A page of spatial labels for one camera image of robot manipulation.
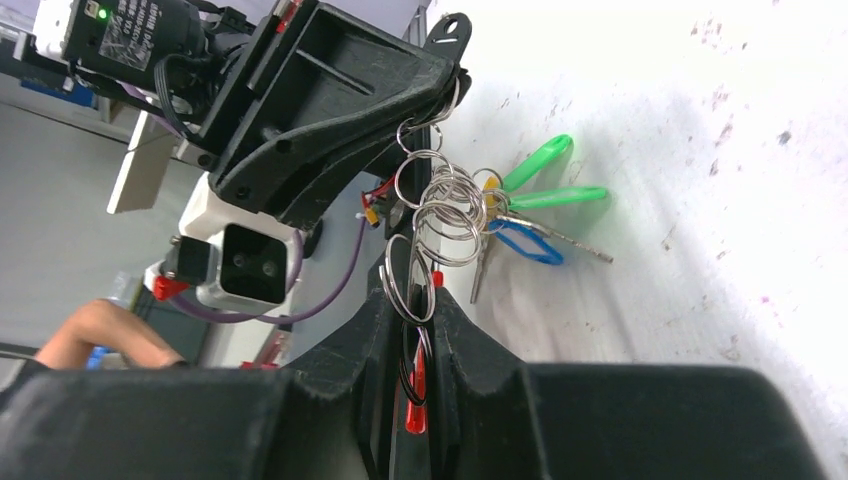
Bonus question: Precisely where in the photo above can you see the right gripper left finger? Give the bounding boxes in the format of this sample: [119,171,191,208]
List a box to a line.
[1,280,397,479]

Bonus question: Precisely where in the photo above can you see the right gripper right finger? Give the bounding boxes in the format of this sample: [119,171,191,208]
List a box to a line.
[427,288,825,479]

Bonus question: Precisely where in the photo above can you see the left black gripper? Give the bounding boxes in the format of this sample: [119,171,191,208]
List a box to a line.
[195,1,470,230]

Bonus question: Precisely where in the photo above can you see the red-handled metal key holder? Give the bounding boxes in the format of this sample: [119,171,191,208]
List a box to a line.
[378,82,509,435]

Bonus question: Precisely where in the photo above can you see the blue key tag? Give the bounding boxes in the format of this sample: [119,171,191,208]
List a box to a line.
[488,219,565,266]

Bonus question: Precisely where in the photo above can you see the green key tag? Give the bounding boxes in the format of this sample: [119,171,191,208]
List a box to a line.
[509,186,608,211]
[501,134,573,192]

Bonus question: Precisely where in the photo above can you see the black key head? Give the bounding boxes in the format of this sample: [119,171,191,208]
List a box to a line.
[423,13,472,62]

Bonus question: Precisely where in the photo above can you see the yellow key tag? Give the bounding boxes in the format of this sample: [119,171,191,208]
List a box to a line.
[483,176,509,211]

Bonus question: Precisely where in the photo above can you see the person's hand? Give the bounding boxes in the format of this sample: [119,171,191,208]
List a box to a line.
[35,299,185,369]

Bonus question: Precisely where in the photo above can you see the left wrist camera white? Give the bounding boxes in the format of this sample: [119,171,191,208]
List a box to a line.
[142,173,305,324]

